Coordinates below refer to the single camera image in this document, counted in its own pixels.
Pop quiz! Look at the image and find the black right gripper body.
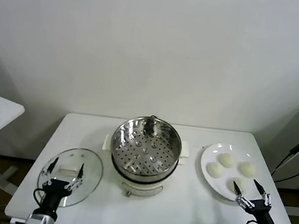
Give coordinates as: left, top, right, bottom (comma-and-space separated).
243, 198, 281, 224

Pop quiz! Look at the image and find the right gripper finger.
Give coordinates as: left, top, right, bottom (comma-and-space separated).
251, 179, 274, 209
230, 181, 254, 210

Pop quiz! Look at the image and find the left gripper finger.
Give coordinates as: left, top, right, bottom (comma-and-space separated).
40, 155, 60, 188
66, 161, 86, 193

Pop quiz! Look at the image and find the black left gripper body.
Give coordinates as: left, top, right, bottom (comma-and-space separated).
39, 177, 76, 213

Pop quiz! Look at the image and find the round glass pot lid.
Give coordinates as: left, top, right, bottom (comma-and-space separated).
35, 144, 106, 212

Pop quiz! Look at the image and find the white steamed baozi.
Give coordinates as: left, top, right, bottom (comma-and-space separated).
218, 153, 236, 170
228, 176, 251, 196
238, 161, 258, 179
205, 161, 226, 179

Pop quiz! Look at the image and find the stainless steel steamer basket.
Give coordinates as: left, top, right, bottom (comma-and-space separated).
108, 113, 186, 181

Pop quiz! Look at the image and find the white round plate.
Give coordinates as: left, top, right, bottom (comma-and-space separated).
197, 141, 268, 204

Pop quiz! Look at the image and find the white electric cooking pot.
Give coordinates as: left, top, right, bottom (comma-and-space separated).
97, 132, 191, 203

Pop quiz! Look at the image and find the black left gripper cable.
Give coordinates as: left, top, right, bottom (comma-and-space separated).
31, 187, 48, 209

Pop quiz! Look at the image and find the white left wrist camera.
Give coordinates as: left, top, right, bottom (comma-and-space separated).
9, 217, 29, 224

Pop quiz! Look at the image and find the black power cable with adapter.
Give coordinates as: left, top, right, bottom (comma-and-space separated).
269, 129, 299, 186

